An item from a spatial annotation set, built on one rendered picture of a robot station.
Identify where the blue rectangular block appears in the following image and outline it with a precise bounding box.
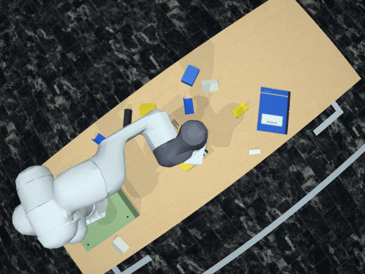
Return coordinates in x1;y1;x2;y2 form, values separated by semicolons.
181;65;200;87

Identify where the blue notebook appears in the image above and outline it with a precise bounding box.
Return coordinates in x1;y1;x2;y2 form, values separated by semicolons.
257;87;291;135

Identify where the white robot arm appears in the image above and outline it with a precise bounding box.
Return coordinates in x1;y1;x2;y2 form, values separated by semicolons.
12;109;208;249

